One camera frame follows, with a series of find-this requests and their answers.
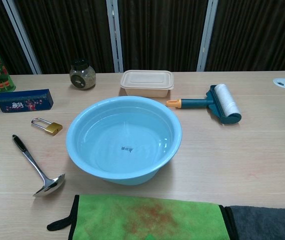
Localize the metal ladle black handle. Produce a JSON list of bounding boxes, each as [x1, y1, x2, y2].
[[11, 134, 66, 198]]

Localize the light blue plastic basin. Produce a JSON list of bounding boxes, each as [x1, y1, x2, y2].
[[65, 96, 183, 186]]

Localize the beige lidded lunch box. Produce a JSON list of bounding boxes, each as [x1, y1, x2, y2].
[[119, 69, 175, 98]]

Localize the glass jar black lid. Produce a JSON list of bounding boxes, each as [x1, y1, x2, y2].
[[69, 58, 97, 90]]

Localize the teal lint roller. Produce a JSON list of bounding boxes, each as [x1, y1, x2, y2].
[[166, 83, 243, 125]]

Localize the brass padlock long shackle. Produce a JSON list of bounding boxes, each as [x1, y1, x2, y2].
[[30, 117, 64, 136]]

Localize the green microfiber towel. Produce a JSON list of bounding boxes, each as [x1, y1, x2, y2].
[[46, 194, 231, 240]]

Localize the dark blue rectangular box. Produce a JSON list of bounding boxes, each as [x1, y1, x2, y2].
[[0, 88, 54, 114]]

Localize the dark grey microfiber towel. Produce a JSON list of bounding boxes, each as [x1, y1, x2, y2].
[[224, 205, 285, 240]]

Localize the white partition post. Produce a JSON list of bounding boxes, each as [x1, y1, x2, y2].
[[105, 0, 125, 74], [1, 0, 43, 75], [196, 0, 221, 73]]

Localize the white desk cable grommet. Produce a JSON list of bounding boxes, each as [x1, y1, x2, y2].
[[272, 77, 285, 89]]

